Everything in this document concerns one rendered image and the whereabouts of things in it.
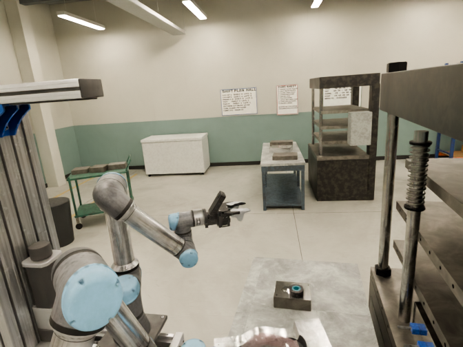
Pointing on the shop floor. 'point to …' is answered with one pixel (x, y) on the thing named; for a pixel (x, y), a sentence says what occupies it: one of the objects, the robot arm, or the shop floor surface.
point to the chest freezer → (176, 153)
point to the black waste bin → (62, 219)
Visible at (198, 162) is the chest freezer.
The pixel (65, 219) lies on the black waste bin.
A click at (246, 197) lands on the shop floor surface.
